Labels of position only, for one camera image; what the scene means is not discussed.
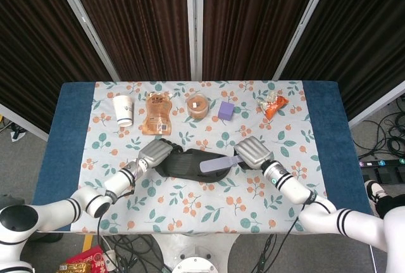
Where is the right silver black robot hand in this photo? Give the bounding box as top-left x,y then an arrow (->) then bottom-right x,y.
233,136 -> 275,171

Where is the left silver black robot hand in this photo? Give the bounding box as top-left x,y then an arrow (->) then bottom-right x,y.
138,138 -> 186,168

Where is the black slipper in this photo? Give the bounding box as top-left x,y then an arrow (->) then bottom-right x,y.
154,148 -> 230,182

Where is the grey-purple brush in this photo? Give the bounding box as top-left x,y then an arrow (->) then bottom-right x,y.
199,155 -> 244,174

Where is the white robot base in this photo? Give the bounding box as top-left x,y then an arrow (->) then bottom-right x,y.
150,233 -> 242,273

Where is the brown drink pouch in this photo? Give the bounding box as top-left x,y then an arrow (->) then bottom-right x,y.
141,92 -> 174,136

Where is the orange snack bag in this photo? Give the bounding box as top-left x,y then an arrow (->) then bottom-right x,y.
256,90 -> 290,121

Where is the purple cube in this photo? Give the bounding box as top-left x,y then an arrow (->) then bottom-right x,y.
218,101 -> 235,122

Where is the white paper cup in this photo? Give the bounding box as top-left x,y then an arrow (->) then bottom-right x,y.
113,94 -> 135,127

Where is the floral tablecloth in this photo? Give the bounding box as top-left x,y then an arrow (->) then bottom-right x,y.
70,80 -> 335,234

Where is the blue table cover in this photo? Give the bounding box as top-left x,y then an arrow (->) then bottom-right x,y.
31,80 -> 374,232

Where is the white power adapter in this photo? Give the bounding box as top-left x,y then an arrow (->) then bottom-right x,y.
103,249 -> 117,270

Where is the red snack package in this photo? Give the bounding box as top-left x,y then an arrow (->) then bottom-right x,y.
65,244 -> 105,266

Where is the white black sneaker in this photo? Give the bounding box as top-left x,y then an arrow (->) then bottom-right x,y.
363,179 -> 386,205

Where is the dark brown partition panel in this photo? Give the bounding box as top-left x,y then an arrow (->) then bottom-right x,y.
273,0 -> 405,128
189,0 -> 336,81
49,0 -> 199,82
0,0 -> 121,143

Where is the gold snack package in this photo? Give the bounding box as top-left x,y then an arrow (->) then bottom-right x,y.
56,262 -> 92,273

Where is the black floor cable bundle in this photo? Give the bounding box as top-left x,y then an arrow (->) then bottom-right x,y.
97,234 -> 171,273
354,95 -> 405,160

